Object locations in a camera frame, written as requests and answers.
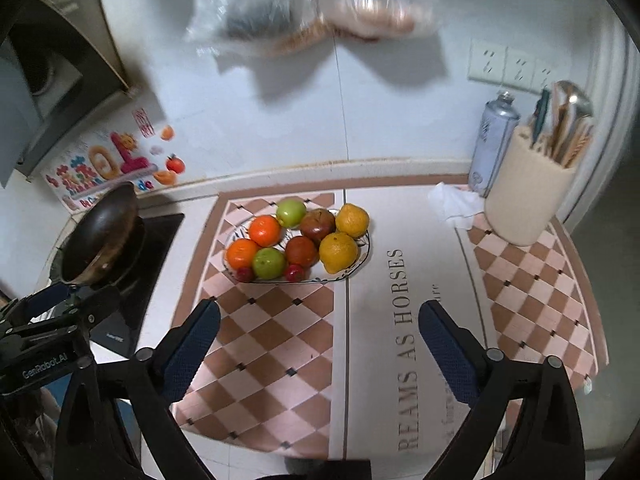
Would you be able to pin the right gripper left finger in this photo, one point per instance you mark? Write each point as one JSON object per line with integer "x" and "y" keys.
{"x": 92, "y": 440}

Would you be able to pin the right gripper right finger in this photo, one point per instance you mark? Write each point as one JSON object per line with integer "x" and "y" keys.
{"x": 546, "y": 441}

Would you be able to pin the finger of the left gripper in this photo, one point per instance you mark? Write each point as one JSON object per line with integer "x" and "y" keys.
{"x": 85, "y": 309}
{"x": 46, "y": 298}

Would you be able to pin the red cherry tomato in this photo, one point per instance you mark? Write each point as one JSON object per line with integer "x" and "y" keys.
{"x": 294, "y": 273}
{"x": 244, "y": 274}

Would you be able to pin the green apple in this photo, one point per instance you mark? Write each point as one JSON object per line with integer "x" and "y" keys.
{"x": 268, "y": 264}
{"x": 290, "y": 212}

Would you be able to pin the yellow orange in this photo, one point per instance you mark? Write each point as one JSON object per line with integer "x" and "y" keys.
{"x": 352, "y": 220}

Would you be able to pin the black gas stove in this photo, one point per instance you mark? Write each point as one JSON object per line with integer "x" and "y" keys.
{"x": 134, "y": 274}

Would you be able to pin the black frying pan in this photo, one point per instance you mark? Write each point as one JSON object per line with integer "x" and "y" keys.
{"x": 95, "y": 243}

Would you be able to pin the orange tangerine front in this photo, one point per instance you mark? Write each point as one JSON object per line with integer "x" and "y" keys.
{"x": 241, "y": 252}

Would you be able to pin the orange tangerine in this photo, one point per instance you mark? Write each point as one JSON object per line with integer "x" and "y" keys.
{"x": 265, "y": 230}
{"x": 241, "y": 252}

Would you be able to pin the green apple on plate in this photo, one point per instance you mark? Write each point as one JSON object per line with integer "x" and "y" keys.
{"x": 268, "y": 264}

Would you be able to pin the orange tangerine back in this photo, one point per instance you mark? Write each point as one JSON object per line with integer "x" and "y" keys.
{"x": 265, "y": 230}

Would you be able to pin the checkered counter mat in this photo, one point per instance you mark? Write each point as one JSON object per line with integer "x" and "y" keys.
{"x": 337, "y": 368}

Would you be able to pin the reddish brown orange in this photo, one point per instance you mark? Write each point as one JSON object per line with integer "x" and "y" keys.
{"x": 301, "y": 250}

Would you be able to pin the white patterned fruit plate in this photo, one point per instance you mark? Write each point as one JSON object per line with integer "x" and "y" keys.
{"x": 316, "y": 274}

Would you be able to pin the black range hood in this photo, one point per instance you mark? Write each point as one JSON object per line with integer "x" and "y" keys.
{"x": 58, "y": 63}

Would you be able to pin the dark red apple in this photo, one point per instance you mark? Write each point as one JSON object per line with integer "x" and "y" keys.
{"x": 317, "y": 224}

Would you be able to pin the beige utensil holder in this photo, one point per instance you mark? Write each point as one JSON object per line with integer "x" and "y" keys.
{"x": 527, "y": 192}

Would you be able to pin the crumpled white tissue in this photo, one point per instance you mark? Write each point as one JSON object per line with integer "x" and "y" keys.
{"x": 457, "y": 207}

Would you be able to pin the yellow lemon on plate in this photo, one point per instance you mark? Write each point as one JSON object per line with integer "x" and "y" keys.
{"x": 337, "y": 252}

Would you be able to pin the utensils in holder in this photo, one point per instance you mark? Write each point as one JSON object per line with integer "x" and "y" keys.
{"x": 563, "y": 124}

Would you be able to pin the silver spray can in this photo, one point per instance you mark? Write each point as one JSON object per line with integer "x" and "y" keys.
{"x": 494, "y": 135}

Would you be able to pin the clear plastic bag dark contents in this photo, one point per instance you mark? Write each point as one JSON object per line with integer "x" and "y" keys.
{"x": 254, "y": 28}

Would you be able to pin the colourful wall sticker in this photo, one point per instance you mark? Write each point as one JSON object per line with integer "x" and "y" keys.
{"x": 137, "y": 145}

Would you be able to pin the white wall socket panel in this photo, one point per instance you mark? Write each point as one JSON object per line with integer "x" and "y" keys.
{"x": 508, "y": 67}

